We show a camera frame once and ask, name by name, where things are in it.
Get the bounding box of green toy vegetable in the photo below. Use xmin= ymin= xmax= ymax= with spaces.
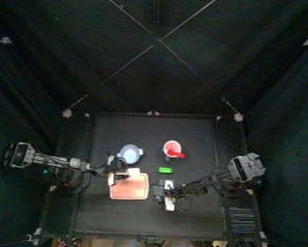
xmin=156 ymin=166 xmax=174 ymax=175

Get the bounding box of blue toy pot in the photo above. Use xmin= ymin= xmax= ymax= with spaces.
xmin=116 ymin=144 xmax=144 ymax=165

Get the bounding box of pink square cutting board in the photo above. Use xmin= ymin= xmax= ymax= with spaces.
xmin=108 ymin=173 xmax=150 ymax=201

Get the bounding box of red toy spoon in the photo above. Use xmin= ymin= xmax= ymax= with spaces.
xmin=166 ymin=149 xmax=186 ymax=159

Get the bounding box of red toy cup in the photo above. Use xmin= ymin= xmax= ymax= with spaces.
xmin=161 ymin=139 xmax=182 ymax=159

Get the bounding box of grey metal table clamp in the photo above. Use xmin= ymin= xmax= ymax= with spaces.
xmin=24 ymin=227 xmax=45 ymax=247
xmin=256 ymin=231 xmax=269 ymax=247

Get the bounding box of thin diagonal brace string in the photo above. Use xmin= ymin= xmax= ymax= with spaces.
xmin=108 ymin=0 xmax=238 ymax=114
xmin=66 ymin=0 xmax=217 ymax=112

